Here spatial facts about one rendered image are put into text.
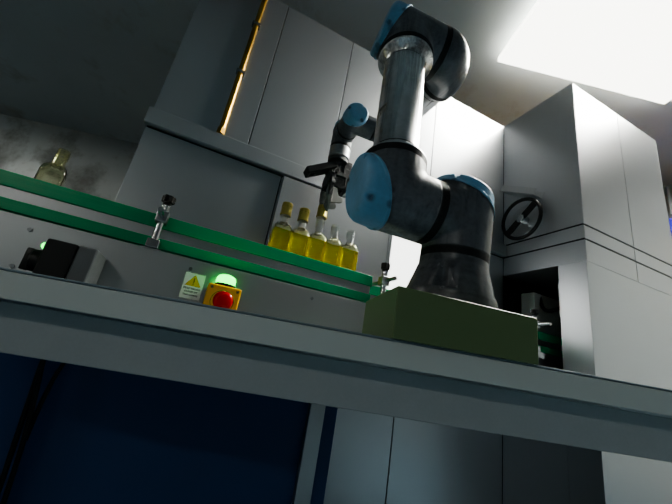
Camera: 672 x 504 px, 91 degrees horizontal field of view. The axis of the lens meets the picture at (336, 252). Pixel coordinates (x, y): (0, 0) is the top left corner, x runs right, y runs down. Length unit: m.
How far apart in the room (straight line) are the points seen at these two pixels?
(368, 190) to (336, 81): 1.16
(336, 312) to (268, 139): 0.74
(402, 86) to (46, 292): 0.63
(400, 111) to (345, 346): 0.42
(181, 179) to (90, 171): 3.65
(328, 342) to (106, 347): 0.28
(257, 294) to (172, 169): 0.58
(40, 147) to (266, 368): 4.93
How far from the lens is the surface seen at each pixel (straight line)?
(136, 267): 0.83
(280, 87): 1.50
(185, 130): 1.28
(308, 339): 0.43
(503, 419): 0.57
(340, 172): 1.16
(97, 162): 4.87
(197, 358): 0.49
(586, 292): 1.58
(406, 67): 0.75
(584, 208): 1.71
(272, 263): 0.87
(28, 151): 5.30
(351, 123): 1.15
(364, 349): 0.44
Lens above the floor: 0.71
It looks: 18 degrees up
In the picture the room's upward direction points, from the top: 10 degrees clockwise
